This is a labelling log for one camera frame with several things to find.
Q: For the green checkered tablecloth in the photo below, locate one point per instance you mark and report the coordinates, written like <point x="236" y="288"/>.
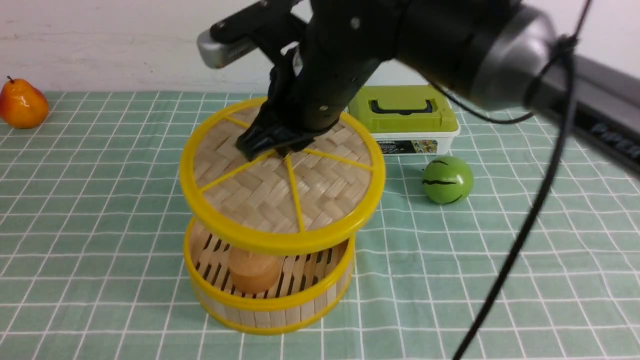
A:
<point x="93" y="221"/>

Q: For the yellow bamboo steamer basket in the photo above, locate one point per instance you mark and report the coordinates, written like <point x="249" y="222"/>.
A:
<point x="307" y="288"/>

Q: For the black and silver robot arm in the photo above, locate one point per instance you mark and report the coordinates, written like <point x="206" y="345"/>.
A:
<point x="495" y="54"/>

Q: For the green lidded white box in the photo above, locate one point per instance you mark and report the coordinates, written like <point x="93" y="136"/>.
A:
<point x="406" y="120"/>

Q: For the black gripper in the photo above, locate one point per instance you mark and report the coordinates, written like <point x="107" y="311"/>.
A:
<point x="344" y="43"/>

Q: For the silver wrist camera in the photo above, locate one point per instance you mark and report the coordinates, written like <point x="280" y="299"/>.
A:
<point x="267" y="25"/>

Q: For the yellow woven steamer lid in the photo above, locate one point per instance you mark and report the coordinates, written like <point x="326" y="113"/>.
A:
<point x="294" y="204"/>

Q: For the green toy watermelon ball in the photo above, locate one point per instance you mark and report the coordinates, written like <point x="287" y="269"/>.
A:
<point x="447" y="180"/>

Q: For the orange toy pear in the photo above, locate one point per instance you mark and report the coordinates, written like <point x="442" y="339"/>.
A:
<point x="22" y="105"/>

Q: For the orange cylinder in basket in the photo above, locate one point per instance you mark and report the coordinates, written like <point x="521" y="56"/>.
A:
<point x="253" y="272"/>

